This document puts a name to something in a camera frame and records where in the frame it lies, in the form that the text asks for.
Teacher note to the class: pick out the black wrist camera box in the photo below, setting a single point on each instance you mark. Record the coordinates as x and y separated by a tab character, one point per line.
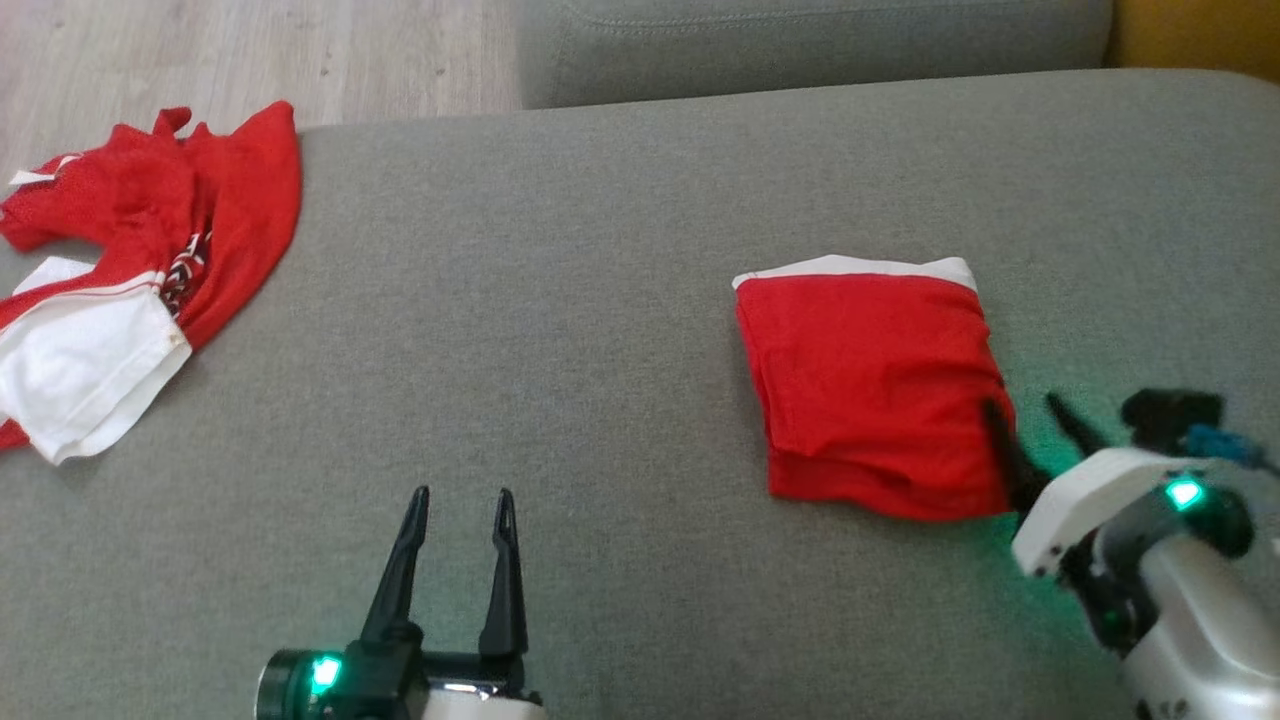
1165	412

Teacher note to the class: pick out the large grey sofa back cushion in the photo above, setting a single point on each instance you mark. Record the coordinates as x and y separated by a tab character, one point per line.
800	45

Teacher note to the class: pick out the grey fabric sofa seat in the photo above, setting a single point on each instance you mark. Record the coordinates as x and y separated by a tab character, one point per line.
550	330

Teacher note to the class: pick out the red white sports jersey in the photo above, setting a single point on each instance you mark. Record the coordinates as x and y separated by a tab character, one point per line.
230	200

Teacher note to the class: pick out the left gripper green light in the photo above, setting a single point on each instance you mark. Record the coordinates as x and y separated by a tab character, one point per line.
390	685

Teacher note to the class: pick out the red shorts with white stripe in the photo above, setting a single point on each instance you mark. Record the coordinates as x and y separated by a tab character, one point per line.
870	390

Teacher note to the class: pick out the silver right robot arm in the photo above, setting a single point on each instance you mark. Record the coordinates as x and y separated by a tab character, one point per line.
1210	640

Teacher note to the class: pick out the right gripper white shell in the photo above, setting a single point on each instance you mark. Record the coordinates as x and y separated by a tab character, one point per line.
1100	495

